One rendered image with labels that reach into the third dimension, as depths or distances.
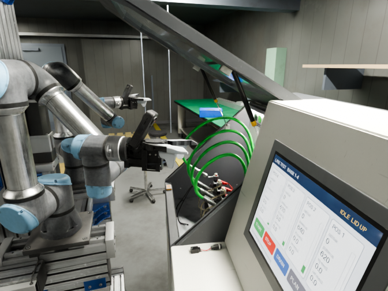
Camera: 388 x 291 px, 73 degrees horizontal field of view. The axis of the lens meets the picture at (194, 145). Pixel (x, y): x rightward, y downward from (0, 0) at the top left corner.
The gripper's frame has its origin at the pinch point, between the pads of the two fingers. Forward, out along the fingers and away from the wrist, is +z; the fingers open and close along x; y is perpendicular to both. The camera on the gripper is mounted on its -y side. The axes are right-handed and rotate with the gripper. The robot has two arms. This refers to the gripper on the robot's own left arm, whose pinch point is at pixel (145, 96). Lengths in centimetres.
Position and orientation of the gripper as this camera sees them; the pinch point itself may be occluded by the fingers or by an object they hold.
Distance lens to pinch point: 189.8
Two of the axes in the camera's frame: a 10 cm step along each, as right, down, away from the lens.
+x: 6.6, 3.5, -6.6
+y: -0.9, 9.2, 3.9
